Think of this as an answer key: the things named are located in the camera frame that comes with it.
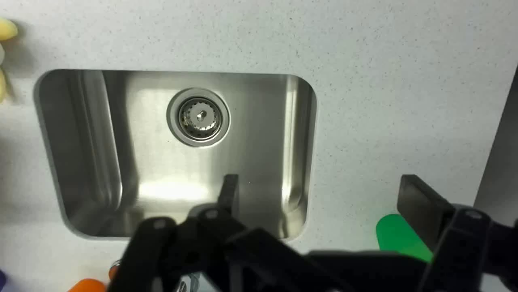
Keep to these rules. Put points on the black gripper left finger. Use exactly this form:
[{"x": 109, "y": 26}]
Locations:
[{"x": 178, "y": 254}]

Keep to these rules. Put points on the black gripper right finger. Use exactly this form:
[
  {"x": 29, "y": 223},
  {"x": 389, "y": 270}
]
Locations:
[{"x": 463, "y": 244}]

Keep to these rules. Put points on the green plastic cup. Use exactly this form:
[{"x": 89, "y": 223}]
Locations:
[{"x": 397, "y": 236}]

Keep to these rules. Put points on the orange plastic cup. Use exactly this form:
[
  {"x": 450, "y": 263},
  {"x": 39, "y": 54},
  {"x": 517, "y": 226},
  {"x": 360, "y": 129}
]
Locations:
[{"x": 89, "y": 286}]

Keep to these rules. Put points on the stainless steel sink basin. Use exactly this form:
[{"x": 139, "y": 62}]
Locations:
[{"x": 107, "y": 163}]

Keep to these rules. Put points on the metal sink drain strainer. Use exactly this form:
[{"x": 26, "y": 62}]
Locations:
[{"x": 199, "y": 117}]

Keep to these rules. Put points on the yellow toy banana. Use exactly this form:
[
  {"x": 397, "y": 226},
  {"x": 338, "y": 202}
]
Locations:
[{"x": 7, "y": 31}]

